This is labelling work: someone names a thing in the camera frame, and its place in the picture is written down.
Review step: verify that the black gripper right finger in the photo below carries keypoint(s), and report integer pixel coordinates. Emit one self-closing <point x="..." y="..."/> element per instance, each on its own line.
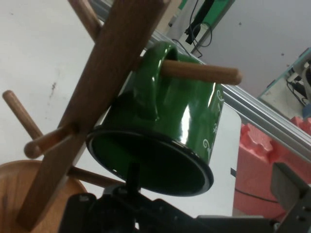
<point x="296" y="213"/>

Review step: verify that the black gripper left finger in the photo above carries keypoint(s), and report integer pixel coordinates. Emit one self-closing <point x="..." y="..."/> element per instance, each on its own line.
<point x="109" y="213"/>

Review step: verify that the green enamel mug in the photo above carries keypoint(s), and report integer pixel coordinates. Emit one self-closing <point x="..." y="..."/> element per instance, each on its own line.
<point x="184" y="106"/>

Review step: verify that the red foam block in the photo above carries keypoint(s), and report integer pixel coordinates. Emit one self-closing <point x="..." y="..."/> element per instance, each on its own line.
<point x="255" y="157"/>

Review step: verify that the black tape piece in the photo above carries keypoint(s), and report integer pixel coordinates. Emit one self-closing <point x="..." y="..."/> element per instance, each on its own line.
<point x="233" y="171"/>

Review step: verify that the wooden mug tree stand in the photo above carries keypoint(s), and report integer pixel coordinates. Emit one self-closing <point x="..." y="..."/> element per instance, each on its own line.
<point x="97" y="72"/>

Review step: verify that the black tripod stand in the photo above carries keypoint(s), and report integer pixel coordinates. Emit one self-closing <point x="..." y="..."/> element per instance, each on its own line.
<point x="196" y="21"/>

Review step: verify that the aluminium corner frame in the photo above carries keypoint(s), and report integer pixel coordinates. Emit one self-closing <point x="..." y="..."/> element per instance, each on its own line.
<point x="267" y="114"/>

